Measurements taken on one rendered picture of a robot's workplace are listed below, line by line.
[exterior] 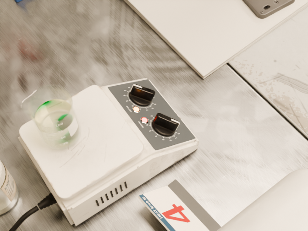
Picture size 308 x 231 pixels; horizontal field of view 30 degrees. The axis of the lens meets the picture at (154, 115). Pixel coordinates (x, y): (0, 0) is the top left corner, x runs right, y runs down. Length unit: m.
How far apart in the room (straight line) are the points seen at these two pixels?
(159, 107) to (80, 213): 0.18
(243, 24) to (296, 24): 0.08
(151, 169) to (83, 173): 0.10
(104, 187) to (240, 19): 0.35
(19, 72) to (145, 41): 0.20
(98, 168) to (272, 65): 0.32
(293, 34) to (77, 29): 0.33
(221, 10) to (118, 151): 0.32
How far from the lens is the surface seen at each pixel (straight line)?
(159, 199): 0.74
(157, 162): 0.73
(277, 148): 0.80
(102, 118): 0.72
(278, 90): 0.85
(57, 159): 0.71
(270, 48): 0.89
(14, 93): 0.88
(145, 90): 0.77
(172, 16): 0.90
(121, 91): 0.78
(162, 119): 0.74
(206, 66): 0.85
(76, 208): 0.71
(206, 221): 0.75
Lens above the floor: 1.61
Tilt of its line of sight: 60 degrees down
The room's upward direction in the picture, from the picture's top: 7 degrees counter-clockwise
